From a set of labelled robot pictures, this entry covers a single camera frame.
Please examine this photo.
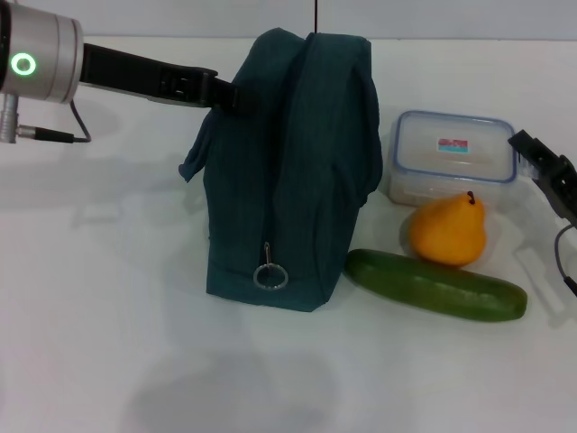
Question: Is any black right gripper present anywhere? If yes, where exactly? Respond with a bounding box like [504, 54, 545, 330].
[508, 129, 577, 225]

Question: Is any teal insulated lunch bag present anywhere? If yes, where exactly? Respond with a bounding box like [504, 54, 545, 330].
[178, 27, 383, 313]

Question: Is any green cucumber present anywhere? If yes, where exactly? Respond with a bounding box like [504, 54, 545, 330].
[343, 248, 528, 322]

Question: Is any clear container with blue-rimmed lid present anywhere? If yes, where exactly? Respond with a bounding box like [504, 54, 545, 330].
[388, 110, 518, 208]

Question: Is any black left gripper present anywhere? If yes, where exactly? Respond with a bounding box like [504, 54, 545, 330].
[78, 42, 261, 116]

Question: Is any left arm cable with plug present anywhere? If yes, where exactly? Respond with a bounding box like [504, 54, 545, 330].
[0, 94, 94, 144]

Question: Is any right arm cable with plug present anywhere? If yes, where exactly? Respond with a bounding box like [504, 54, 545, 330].
[554, 223, 577, 297]

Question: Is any orange yellow pear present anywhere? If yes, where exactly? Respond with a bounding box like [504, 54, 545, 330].
[408, 190, 488, 268]

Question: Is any arm cable with plug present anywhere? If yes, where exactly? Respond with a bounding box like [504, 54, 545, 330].
[0, 94, 94, 144]
[554, 223, 577, 297]

